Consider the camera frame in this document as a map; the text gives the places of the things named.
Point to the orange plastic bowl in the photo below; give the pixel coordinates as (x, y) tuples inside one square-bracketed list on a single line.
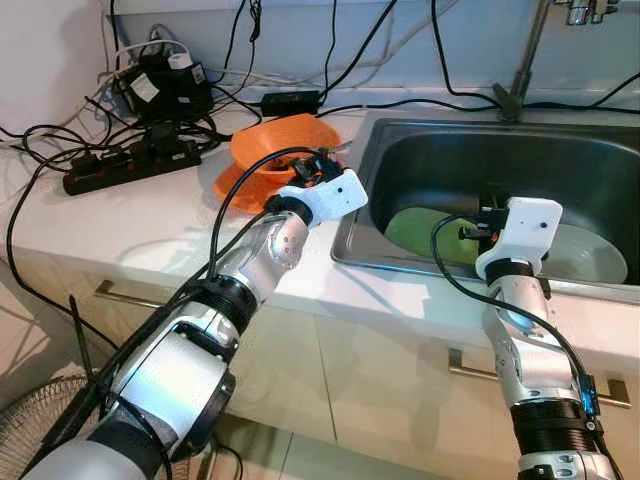
[(270, 140)]

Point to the orange plastic plate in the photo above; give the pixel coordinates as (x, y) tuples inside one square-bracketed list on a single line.
[(235, 195)]

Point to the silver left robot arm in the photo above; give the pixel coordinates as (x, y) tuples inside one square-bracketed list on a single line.
[(170, 380)]

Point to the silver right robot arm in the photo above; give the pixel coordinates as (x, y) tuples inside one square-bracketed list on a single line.
[(530, 360)]

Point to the stainless steel kitchen sink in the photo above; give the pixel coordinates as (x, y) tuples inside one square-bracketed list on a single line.
[(470, 160)]

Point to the small black adapter box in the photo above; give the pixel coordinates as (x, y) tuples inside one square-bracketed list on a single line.
[(292, 102)]

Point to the green plate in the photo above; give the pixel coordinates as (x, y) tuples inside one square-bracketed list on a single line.
[(415, 232)]

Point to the pale white bowl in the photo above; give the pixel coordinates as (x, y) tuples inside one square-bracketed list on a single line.
[(590, 258)]

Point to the dark sink faucet pole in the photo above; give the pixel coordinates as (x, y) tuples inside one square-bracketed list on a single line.
[(510, 105)]

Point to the black power adapter block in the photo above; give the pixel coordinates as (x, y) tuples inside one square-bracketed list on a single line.
[(170, 90)]

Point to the black power strip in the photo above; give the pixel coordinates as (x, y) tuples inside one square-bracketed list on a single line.
[(130, 168)]

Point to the cream cabinet door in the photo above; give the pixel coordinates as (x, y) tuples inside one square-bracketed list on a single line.
[(280, 370), (400, 400)]

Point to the metal cage floor fan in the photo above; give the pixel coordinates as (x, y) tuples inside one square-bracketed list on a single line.
[(30, 430)]

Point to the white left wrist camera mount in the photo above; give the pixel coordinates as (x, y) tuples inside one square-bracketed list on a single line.
[(330, 197)]

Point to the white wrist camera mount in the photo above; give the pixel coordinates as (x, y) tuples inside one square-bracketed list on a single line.
[(525, 230), (330, 197)]

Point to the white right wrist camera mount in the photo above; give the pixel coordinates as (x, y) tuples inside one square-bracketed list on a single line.
[(525, 230)]

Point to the chrome wall tap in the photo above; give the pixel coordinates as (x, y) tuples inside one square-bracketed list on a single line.
[(590, 10)]

